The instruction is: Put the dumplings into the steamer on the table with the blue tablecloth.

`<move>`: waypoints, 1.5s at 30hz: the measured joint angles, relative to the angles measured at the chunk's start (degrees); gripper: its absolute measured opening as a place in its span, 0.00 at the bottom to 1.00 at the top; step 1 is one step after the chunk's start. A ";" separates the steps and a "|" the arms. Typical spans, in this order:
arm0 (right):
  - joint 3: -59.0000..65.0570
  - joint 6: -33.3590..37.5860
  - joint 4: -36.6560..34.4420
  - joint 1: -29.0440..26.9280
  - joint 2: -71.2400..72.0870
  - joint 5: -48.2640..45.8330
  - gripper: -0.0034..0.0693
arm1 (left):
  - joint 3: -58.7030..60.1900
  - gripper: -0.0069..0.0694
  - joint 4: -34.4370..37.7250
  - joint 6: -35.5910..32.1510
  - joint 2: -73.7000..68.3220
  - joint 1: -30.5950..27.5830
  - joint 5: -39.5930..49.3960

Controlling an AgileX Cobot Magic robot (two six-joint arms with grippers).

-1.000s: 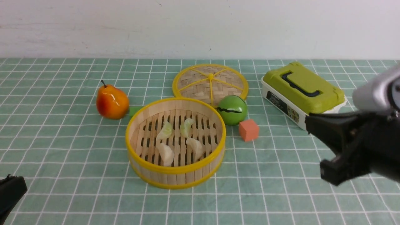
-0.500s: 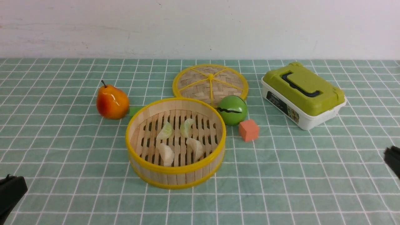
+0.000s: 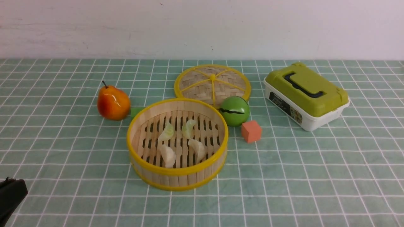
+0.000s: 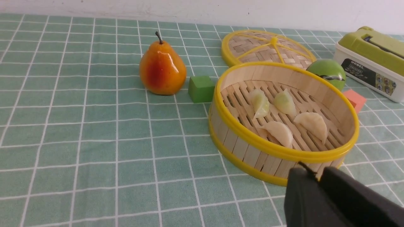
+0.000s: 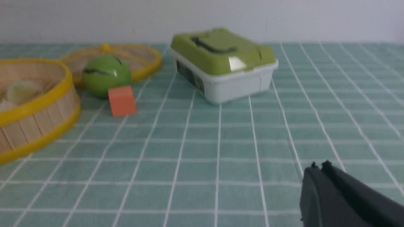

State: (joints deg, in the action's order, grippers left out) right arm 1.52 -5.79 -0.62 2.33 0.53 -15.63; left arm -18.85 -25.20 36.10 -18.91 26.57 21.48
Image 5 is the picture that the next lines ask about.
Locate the orange cube block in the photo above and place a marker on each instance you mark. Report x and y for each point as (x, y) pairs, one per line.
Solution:
(122, 101)

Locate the green lid white storage box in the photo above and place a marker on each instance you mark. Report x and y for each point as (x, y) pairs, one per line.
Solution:
(222, 65)

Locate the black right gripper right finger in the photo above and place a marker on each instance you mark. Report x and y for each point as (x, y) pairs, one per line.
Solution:
(372, 206)

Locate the bamboo steamer lid yellow rim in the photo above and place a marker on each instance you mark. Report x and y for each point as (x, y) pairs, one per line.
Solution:
(143, 61)

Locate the pale green dumpling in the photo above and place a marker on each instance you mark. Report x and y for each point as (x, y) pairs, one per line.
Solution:
(20, 92)

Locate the green toy ball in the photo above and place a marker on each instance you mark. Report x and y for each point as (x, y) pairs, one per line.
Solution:
(105, 72)

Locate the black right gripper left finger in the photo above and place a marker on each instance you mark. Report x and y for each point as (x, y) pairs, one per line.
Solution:
(321, 203)

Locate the bamboo steamer tray yellow rim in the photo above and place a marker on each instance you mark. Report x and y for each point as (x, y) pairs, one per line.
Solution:
(33, 125)

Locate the white dumpling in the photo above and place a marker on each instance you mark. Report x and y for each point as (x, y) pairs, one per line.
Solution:
(6, 105)

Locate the green checkered tablecloth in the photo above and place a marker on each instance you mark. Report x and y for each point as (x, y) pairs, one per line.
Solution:
(183, 162)

